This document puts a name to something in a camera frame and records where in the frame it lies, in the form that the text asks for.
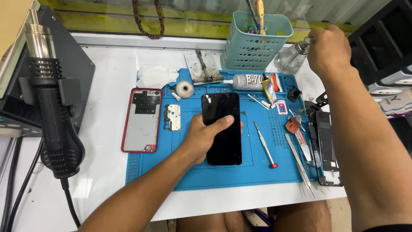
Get person's right hand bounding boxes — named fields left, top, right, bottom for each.
left=307, top=25, right=352, bottom=78

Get person's left hand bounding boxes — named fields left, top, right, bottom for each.
left=182, top=113, right=244, bottom=166

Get black smartphone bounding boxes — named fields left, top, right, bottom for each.
left=201, top=92, right=242, bottom=166

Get clear glass pump bottle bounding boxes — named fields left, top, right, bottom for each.
left=274, top=36, right=314, bottom=75

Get metal phone shield plate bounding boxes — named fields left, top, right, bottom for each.
left=164, top=104, right=181, bottom=131

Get blue silicone repair mat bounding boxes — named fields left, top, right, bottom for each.
left=126, top=68, right=319, bottom=192

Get white tape roll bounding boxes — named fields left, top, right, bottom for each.
left=176, top=81, right=195, bottom=99

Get black storage rack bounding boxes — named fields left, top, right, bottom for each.
left=348, top=0, right=412, bottom=94

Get red phone back cover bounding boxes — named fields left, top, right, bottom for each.
left=121, top=88, right=163, bottom=153

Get silver red-capped screwdriver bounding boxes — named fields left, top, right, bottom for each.
left=253, top=121, right=279, bottom=169

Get white cotton swab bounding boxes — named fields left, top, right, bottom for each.
left=247, top=94, right=270, bottom=111

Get white glue tube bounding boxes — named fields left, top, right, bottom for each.
left=223, top=74, right=265, bottom=91

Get metal circuit board holder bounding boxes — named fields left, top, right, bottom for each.
left=184, top=49, right=224, bottom=85

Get small yellow glue tube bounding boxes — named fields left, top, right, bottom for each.
left=262, top=73, right=279, bottom=106

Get teal perforated tool basket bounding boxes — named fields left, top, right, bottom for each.
left=220, top=11, right=294, bottom=72

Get white crumpled tissue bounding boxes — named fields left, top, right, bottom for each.
left=136, top=64, right=180, bottom=89

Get silver metal tweezers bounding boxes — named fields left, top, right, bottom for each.
left=285, top=133, right=316, bottom=199

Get person's legs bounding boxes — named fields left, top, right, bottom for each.
left=175, top=200, right=333, bottom=232

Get black hot air gun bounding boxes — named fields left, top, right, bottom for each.
left=24, top=9, right=86, bottom=180

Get black rework station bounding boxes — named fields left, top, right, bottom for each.
left=0, top=6, right=96, bottom=137

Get small black camera cover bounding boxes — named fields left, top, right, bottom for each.
left=287, top=86, right=302, bottom=102

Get yellow-handled tool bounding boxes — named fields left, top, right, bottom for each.
left=256, top=0, right=265, bottom=35

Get white-handled opening blade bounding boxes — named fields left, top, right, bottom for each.
left=289, top=110, right=313, bottom=162

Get black phone frame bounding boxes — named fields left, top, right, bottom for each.
left=308, top=121, right=343, bottom=187

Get brown bead string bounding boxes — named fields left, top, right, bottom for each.
left=132, top=0, right=165, bottom=40

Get black power cable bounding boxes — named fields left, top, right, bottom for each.
left=60, top=178, right=82, bottom=229

